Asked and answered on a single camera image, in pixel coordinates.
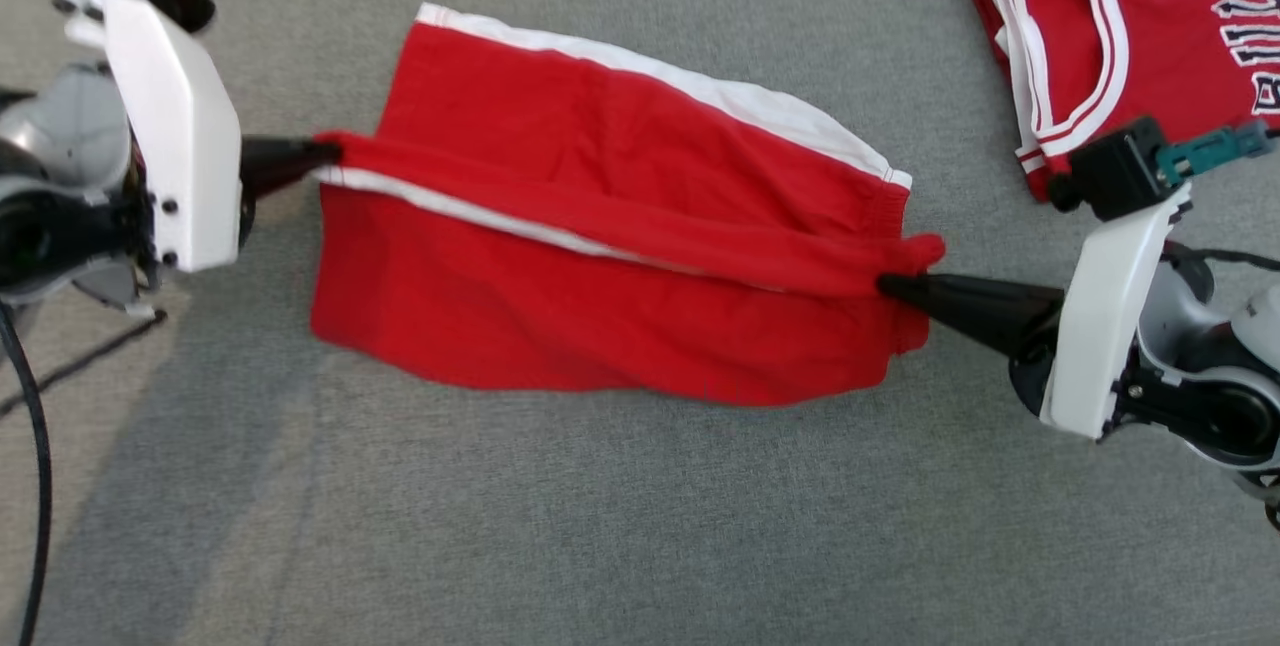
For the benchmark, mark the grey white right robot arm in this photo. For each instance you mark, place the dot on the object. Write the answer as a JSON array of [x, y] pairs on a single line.
[[1220, 386]]

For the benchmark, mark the red white jersey shirt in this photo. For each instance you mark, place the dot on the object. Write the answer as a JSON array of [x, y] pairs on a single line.
[[1160, 26]]

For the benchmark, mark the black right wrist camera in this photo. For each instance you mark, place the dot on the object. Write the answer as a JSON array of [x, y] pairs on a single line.
[[1110, 171]]

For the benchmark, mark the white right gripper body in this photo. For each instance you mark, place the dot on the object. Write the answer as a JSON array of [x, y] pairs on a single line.
[[1095, 326]]

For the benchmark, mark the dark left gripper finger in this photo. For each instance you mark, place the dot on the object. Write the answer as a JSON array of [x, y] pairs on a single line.
[[280, 161]]

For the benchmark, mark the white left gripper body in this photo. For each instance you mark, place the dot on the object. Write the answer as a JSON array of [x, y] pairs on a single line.
[[190, 146]]

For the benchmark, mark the red shorts white stripe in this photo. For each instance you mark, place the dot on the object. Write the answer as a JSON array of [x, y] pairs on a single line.
[[600, 326]]

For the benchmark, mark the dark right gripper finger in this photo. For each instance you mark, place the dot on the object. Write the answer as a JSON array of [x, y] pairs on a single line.
[[980, 311]]

